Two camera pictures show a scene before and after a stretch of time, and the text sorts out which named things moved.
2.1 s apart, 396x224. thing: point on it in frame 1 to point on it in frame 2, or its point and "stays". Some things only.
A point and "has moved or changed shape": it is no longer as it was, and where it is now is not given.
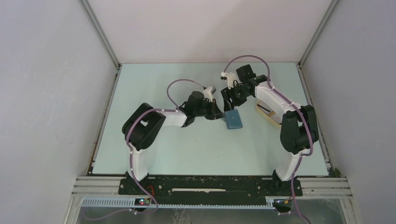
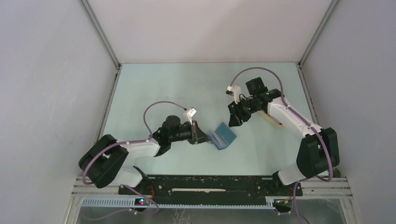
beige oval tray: x=267 y=113 stays
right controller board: x=282 y=203 stays
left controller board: x=142 y=201 stays
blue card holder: x=233 y=121 has moved or changed shape
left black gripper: x=215 y=113 to x=196 y=136
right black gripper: x=229 y=94 to x=235 y=121
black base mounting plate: x=210 y=189 stays
